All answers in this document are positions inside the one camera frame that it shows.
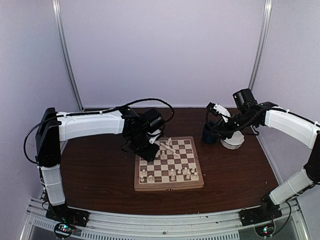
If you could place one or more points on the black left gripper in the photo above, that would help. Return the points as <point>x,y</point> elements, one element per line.
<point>148,155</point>

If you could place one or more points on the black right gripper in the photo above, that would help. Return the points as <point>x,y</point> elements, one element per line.
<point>222,128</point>

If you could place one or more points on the wooden chess board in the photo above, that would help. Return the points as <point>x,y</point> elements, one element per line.
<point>160,167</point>

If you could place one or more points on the white bishop piece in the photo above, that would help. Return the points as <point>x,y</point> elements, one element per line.
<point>172,174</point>

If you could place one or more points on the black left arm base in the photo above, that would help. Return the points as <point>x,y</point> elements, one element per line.
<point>58,210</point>

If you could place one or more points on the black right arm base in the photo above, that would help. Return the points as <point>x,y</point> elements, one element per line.
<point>263,213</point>

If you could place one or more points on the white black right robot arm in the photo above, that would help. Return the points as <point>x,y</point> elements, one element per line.
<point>287,134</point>

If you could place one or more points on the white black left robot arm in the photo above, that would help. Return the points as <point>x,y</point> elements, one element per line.
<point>139,131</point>

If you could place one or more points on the dark blue cup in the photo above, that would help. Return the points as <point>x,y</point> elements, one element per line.
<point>207,137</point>

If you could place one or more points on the white scalloped bowl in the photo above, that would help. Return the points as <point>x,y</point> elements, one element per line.
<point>234,142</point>

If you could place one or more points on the lying white king piece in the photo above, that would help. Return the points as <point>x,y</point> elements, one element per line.
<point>170,149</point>

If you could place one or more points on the lying white queen piece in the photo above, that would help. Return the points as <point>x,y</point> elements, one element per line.
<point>169,142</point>

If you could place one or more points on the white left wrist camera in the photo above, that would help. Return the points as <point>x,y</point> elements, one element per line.
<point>154,138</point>

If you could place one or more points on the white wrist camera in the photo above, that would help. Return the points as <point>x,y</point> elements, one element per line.
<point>154,138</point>
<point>218,110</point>

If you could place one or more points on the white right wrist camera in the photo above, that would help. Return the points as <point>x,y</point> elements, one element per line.
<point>218,110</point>

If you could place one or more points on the right aluminium corner post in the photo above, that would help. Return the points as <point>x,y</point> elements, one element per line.
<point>264,31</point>

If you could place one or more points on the aluminium corner post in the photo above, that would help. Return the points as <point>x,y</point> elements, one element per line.
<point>264,31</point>
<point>56,4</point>

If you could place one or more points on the left aluminium corner post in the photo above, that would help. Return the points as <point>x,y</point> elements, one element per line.
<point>56,4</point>

